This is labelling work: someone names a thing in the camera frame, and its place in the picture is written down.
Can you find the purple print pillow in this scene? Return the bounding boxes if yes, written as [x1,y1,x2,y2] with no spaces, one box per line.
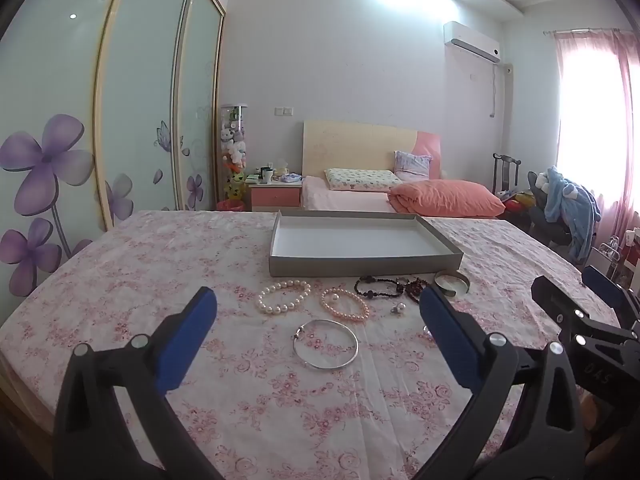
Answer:
[393,150,433,179]

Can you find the black bead bracelet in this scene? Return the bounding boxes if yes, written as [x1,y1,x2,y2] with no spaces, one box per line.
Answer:
[354,275,406,301]

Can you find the white air conditioner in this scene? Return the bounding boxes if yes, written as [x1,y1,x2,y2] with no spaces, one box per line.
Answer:
[443,21,502,64]

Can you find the clear tube of plush toys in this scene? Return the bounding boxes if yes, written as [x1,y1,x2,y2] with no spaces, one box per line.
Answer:
[218,104,249,201]

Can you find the floral print pillow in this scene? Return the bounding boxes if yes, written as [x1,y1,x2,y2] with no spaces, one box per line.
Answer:
[324,167,403,193]

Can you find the dark red bead bracelet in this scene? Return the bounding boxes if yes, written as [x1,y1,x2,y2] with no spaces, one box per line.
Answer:
[400,277,431,305]

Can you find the thin silver bangle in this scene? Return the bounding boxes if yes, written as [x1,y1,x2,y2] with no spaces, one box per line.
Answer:
[292,319,360,372]

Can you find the pink pearl bracelet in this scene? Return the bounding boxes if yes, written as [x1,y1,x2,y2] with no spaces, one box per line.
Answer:
[320,286,370,323]

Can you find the pink white nightstand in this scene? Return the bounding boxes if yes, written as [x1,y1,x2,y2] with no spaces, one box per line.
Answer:
[248,180,303,212]

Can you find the blue plush garment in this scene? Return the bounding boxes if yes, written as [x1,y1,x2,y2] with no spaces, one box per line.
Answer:
[544,166,602,261]

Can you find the orange pillow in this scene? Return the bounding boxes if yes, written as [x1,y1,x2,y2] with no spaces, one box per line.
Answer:
[388,178,506,218]

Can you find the white pearl bracelet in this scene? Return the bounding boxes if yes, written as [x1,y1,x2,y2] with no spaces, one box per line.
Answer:
[256,280,312,316]

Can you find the wide silver cuff bangle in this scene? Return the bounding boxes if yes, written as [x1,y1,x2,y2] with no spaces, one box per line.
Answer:
[433,270,472,297]

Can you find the pink floral tablecloth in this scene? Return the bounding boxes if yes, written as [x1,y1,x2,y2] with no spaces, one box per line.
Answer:
[0,208,640,480]

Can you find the beige pink bed headboard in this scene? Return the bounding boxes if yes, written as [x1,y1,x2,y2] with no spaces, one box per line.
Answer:
[302,120,443,181]

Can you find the dark office chair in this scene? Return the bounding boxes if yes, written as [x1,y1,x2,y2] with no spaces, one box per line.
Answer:
[527,171,576,247]

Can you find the pink curtain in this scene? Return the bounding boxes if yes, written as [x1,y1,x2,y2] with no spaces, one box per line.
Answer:
[550,27,640,256]

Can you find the flower print sliding wardrobe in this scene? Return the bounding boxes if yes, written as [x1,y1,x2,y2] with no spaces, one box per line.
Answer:
[0,0,227,301]

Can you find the colourful toy pile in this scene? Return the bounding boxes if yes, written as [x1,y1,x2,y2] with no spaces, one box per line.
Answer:
[504,191,537,217]

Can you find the dark wooden chair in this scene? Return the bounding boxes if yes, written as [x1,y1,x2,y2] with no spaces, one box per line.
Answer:
[492,152,522,196]

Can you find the pink bed sheet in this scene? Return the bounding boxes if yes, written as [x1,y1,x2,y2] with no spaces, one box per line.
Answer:
[300,176,401,212]

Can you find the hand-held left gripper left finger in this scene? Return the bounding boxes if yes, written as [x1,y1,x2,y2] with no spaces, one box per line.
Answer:
[52,286,226,480]

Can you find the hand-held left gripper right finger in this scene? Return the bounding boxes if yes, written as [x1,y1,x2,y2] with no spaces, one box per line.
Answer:
[419,284,587,480]

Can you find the grey cardboard tray box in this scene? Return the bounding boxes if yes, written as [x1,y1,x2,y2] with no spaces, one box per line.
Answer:
[268,210,465,278]

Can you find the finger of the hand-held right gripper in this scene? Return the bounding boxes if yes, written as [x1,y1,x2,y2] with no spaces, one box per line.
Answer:
[530,274,640,411]
[581,264,640,327]

